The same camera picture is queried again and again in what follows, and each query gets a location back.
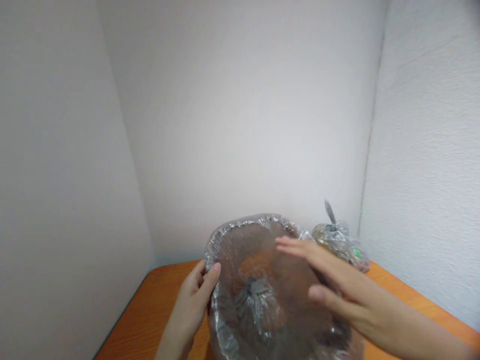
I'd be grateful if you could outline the tied clear bag of trash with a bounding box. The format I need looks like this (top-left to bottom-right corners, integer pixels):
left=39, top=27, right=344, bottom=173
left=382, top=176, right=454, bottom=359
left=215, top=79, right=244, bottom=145
left=299, top=198, right=372, bottom=275

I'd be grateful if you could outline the person's left hand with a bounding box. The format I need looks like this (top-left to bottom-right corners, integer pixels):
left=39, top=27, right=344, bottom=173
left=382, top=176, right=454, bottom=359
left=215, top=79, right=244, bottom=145
left=173, top=260, right=222, bottom=336

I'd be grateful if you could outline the person's right hand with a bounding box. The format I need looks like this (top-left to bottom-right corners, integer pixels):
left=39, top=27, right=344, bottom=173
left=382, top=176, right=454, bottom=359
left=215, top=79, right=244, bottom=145
left=275, top=236, right=414, bottom=341

